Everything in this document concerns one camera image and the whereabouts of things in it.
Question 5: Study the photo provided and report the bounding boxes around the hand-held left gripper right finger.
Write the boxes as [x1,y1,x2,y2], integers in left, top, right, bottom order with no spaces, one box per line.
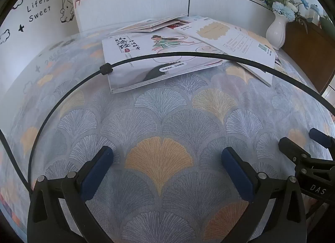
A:
[220,147,307,243]

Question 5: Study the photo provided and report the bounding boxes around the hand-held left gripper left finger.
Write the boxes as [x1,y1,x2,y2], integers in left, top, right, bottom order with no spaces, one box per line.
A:
[27,146,115,243]

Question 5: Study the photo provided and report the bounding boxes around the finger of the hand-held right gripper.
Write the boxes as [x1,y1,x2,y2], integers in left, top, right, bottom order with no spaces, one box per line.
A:
[278,137,335,179]
[308,127,335,152]

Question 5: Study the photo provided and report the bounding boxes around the white book yellow cloud print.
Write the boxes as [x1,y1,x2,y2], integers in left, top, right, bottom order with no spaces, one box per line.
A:
[176,18,278,87]

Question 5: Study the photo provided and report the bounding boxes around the white book with flying girl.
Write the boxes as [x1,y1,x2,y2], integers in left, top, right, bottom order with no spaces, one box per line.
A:
[102,32,225,94]

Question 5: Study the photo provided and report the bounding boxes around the thin tan cover booklet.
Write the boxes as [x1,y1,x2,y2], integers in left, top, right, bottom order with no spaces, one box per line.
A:
[111,13,189,33]

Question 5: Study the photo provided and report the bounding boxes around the brown wooden cabinet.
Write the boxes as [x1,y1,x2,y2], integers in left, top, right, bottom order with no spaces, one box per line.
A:
[281,19,335,94]

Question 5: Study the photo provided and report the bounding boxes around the fan pattern tablecloth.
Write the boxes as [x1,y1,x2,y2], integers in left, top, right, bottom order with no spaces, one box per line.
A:
[0,22,335,243]

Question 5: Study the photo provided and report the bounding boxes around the pale green vase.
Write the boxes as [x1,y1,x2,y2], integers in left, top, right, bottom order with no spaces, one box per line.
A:
[318,14,335,41]

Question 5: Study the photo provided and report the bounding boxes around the white vase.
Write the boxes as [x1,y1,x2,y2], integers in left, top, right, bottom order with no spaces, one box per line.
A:
[265,12,288,50]

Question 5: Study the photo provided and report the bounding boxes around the blue artificial flowers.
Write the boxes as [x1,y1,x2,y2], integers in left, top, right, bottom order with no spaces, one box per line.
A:
[258,0,318,33]

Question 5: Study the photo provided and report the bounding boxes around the white bookshelf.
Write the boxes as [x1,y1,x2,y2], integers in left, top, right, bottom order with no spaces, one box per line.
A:
[69,0,274,34]

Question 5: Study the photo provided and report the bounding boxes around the black cable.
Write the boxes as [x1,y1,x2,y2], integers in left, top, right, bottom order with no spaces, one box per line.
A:
[0,53,335,196]

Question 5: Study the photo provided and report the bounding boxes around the cloud wall sticker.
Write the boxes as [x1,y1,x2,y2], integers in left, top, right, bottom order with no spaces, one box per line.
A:
[0,29,11,44]

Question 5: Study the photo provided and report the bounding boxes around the bear wall sticker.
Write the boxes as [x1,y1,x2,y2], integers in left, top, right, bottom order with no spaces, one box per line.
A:
[60,0,75,24]

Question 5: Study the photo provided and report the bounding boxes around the black letter wall sticker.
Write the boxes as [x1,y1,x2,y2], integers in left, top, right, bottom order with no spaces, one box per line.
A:
[26,0,53,23]

